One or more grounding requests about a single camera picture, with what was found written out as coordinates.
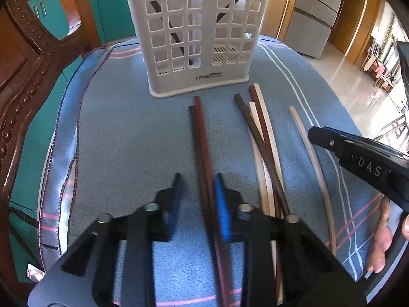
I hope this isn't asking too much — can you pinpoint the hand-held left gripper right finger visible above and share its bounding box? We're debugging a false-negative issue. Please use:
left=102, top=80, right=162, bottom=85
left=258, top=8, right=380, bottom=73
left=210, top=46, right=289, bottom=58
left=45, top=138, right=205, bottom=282
left=213, top=173, right=367, bottom=307

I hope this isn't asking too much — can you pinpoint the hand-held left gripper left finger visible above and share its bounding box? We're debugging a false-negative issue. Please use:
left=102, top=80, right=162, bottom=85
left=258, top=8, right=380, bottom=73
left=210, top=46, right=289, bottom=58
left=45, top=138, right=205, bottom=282
left=61, top=173, right=186, bottom=307

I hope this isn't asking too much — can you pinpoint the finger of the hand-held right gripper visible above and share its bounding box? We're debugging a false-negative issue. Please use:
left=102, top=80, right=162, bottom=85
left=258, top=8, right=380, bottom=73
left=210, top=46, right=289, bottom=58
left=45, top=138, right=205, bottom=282
left=308, top=126, right=353, bottom=159

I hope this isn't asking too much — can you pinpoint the tan wooden chopstick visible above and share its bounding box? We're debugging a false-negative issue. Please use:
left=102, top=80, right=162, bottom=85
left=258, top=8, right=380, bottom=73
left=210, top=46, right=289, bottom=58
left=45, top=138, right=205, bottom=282
left=288, top=105, right=337, bottom=258

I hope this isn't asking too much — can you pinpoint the white patterned chopstick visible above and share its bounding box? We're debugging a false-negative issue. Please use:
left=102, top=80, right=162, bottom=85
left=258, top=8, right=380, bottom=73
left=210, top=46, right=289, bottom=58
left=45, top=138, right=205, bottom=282
left=254, top=83, right=286, bottom=199

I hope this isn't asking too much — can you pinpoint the cream chopstick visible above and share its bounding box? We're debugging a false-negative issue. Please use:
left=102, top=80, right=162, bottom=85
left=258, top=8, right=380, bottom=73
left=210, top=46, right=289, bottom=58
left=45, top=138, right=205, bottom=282
left=248, top=101, right=285, bottom=304

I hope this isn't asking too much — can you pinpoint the dark brown chopstick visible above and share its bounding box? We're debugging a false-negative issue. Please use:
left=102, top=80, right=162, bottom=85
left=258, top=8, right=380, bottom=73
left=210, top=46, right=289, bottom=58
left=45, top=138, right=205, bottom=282
left=143, top=0, right=194, bottom=66
left=217, top=0, right=240, bottom=20
left=189, top=105, right=229, bottom=307
left=234, top=93, right=291, bottom=218

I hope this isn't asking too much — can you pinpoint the reddish brown chopstick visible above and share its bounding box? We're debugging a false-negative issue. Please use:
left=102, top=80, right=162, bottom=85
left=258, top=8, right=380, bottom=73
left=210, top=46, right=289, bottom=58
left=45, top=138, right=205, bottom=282
left=248, top=84, right=286, bottom=298

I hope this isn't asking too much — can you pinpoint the white plastic utensil basket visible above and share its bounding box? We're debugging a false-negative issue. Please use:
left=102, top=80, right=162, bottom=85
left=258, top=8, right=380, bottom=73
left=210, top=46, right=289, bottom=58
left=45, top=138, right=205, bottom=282
left=122, top=0, right=275, bottom=99

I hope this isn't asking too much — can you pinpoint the person's right hand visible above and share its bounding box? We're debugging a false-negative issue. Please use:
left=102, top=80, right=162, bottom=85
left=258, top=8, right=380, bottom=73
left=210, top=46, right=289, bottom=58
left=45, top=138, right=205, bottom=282
left=367, top=196, right=409, bottom=273

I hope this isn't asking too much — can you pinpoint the blue striped table cloth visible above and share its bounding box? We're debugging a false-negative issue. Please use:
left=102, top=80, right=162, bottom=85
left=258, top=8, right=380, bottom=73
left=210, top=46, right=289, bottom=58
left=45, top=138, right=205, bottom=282
left=37, top=34, right=393, bottom=307

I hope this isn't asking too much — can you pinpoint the dark television screen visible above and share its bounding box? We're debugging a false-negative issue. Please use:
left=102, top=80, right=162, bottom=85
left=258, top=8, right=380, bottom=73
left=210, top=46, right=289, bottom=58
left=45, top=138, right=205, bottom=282
left=396, top=40, right=409, bottom=98

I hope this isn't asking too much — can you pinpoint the grey refrigerator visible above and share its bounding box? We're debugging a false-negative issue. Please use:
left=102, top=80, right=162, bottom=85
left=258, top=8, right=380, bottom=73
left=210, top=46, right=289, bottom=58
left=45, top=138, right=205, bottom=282
left=284, top=0, right=346, bottom=60

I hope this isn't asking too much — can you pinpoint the wooden door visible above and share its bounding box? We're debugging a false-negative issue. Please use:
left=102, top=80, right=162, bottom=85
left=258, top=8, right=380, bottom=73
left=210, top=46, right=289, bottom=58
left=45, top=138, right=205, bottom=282
left=329, top=0, right=368, bottom=65

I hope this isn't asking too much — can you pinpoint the small white plug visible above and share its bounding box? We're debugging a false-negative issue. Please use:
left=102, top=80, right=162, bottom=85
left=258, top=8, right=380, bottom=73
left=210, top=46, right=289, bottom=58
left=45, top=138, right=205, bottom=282
left=27, top=264, right=45, bottom=282

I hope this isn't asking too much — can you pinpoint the carved wooden chair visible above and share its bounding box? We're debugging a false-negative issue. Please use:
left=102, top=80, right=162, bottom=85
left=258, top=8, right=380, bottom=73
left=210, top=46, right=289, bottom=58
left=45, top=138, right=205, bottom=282
left=0, top=0, right=103, bottom=295

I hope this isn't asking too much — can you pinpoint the teal cabinet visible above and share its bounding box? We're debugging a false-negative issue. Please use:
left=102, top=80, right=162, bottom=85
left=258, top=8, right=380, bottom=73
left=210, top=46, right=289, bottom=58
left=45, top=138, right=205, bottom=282
left=27, top=0, right=138, bottom=46

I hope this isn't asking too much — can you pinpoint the black cable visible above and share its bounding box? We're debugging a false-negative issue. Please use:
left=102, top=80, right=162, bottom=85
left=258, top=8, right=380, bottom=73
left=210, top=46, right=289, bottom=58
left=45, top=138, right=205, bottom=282
left=8, top=207, right=61, bottom=250

